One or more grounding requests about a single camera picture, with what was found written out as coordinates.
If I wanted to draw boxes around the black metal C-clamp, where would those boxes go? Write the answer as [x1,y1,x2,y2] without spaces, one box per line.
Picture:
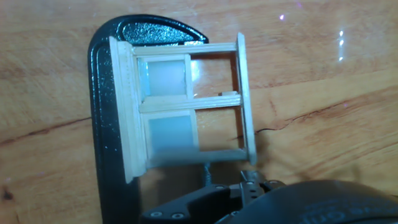
[87,14,214,224]

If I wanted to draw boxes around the wooden sash with translucent pane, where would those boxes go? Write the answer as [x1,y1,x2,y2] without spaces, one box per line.
[136,54,195,102]
[142,110,200,158]

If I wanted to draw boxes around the glossy brown wooden board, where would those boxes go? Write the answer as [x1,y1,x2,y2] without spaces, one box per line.
[0,0,398,224]

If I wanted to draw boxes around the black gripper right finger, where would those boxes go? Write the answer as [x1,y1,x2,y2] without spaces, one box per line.
[239,170,285,208]

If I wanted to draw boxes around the miniature wooden window frame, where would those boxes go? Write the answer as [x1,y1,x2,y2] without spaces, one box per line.
[108,32,258,184]

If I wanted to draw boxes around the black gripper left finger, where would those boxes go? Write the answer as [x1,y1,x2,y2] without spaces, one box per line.
[140,184,243,224]

